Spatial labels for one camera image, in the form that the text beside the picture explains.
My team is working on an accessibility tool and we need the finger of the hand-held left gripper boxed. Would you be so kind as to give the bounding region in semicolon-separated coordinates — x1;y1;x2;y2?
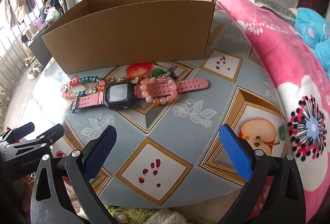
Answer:
0;122;35;143
7;124;65;153

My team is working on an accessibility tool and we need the pink square-face watch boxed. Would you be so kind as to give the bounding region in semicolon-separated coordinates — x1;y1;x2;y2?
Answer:
71;78;210;113

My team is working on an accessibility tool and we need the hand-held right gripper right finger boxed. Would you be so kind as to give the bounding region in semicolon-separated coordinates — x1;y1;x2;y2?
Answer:
219;124;306;224

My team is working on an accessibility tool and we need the metal window railing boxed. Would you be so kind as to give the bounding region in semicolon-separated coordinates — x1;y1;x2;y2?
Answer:
0;0;62;111

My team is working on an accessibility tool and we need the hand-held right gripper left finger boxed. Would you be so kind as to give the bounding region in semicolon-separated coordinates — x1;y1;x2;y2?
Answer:
31;125;118;224

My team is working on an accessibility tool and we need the pink floral blanket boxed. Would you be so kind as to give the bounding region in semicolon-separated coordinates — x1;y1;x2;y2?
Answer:
207;0;330;199

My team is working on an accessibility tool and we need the pile of clothes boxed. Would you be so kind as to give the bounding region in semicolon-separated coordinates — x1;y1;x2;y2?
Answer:
39;0;64;23

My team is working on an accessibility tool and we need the teal and pink bead bracelet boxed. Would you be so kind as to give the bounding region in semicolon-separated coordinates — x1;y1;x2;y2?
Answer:
60;75;106;99

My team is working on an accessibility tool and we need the blue quilt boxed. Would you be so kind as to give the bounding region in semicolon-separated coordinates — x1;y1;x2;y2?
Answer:
294;8;330;71

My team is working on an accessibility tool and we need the white sneaker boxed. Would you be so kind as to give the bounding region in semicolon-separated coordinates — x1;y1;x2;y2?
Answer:
27;63;43;80

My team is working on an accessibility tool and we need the grey board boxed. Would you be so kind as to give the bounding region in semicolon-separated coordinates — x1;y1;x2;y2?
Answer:
28;33;53;66

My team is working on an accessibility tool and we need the green shaggy rug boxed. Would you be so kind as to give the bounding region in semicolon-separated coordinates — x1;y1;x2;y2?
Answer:
103;203;225;224

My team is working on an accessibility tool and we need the fruit printed tablecloth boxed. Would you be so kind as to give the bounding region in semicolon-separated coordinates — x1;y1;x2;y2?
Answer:
35;9;290;208

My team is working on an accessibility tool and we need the brown cardboard box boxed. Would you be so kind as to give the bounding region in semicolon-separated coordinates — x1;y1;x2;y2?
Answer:
41;0;216;75

